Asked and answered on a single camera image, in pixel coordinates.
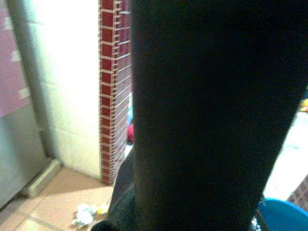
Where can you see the blue plastic dustpan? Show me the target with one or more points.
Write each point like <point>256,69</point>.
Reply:
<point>284,216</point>

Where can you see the red cloth bundle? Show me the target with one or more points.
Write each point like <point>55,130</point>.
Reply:
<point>131,133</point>

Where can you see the grey metal cabinet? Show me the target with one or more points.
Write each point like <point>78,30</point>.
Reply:
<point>16,120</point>

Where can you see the yellow plastic toy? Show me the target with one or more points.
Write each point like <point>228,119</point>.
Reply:
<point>304,104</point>

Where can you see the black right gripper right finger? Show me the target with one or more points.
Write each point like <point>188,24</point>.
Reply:
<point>257,216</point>

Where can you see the grey concrete kerb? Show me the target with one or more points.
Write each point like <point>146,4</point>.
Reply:
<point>44,179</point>

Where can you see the crumpled white paper trash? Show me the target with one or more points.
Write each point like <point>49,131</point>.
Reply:
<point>84,215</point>

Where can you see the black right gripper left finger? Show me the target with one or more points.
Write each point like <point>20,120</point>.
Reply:
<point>122,197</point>

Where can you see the red brick pillar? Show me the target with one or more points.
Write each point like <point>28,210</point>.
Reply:
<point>108,96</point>

